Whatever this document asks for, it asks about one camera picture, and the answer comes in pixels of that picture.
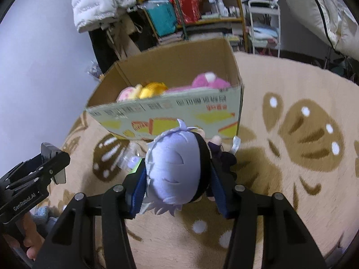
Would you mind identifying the white puffer jacket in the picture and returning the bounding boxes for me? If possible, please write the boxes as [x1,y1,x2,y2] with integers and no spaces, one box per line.
[71,0,138,33]

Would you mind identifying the pink bear plush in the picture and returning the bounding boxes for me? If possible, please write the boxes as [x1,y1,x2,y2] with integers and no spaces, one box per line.
[165,72,232,93]

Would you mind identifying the light blue folded cloth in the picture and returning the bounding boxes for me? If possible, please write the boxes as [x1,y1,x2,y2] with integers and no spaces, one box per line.
[250,25,279,38]

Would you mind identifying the white trolley cart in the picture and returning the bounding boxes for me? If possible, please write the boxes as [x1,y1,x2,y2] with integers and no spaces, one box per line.
[247,0,281,58]

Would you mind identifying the beige hanging pants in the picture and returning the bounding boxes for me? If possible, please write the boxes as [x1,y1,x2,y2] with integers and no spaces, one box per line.
[107,14,142,61]

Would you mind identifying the yellow plush toy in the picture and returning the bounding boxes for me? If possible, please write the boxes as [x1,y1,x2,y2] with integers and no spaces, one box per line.
[139,82,169,99]

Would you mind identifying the green pole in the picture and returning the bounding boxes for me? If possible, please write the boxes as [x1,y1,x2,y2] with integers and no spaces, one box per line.
[171,0,189,41]

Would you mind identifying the printed cardboard box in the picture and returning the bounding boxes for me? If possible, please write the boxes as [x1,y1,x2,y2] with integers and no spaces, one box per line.
[85,37,244,141]

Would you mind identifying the dark hanging clothes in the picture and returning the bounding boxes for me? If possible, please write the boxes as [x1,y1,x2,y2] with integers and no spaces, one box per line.
[88,28,118,73]

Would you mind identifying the teal bag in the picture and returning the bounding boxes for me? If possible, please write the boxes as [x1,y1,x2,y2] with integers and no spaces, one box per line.
[146,0,178,37]

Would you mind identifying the group of white cosmetic bottles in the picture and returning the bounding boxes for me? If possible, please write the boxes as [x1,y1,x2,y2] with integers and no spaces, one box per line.
[208,0,242,19]

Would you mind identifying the red gift bag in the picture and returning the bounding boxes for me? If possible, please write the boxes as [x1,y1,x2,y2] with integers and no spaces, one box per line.
[170,0,202,24]

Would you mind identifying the small clear trinket bag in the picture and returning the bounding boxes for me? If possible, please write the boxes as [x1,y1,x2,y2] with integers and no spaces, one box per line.
[86,61,105,81]

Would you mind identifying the white-haired plush doll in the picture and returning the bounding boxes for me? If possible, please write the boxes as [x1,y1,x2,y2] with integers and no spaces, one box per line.
[144,119,242,216]

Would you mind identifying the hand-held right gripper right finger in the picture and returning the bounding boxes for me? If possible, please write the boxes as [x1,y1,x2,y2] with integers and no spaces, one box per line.
[210,168,327,269]

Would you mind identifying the beige flower printed blanket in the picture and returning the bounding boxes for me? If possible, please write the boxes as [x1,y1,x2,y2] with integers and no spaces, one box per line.
[42,52,359,269]

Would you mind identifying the cream recliner chair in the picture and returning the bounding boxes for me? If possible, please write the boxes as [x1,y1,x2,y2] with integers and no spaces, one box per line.
[273,0,359,59]

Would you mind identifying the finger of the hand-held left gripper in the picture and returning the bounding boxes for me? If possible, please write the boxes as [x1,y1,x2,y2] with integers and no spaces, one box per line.
[6,151,70,191]
[0,142,63,187]

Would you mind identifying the wooden shelf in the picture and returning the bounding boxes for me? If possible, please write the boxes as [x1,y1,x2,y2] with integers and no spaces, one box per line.
[130,0,247,52]

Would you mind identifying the person's left hand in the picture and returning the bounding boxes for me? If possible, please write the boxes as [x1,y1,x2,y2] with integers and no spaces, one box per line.
[6,212,47,261]

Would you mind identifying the green tissue packet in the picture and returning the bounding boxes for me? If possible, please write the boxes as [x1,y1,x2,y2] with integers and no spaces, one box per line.
[119,143,146,174]

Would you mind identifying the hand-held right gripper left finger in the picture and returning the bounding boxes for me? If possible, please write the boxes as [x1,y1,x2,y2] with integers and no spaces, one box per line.
[33,171,148,269]

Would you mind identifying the stack of books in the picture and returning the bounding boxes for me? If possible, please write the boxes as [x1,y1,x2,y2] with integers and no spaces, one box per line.
[157,31,244,52]

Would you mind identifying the pink cylinder pig plush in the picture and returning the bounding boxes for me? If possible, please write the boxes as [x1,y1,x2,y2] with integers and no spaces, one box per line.
[116,86,142,102]

